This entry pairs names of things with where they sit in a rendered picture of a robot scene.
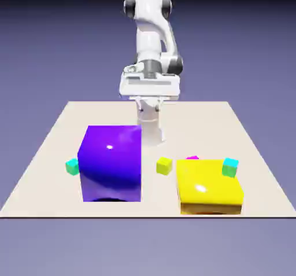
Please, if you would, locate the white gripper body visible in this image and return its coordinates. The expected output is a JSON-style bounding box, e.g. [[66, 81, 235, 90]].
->
[[119, 71, 182, 102]]

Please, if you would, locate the small yellow-green cube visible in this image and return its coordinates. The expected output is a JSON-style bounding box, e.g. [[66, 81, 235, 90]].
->
[[156, 156, 173, 176]]

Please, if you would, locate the small teal cube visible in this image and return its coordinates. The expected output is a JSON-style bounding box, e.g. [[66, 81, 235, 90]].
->
[[65, 157, 80, 176], [221, 157, 239, 179]]

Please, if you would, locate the large purple box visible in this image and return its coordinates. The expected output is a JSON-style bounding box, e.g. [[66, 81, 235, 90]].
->
[[77, 124, 142, 203]]

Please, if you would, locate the large yellow box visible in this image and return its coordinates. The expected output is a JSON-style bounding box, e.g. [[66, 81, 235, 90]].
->
[[176, 159, 245, 216]]

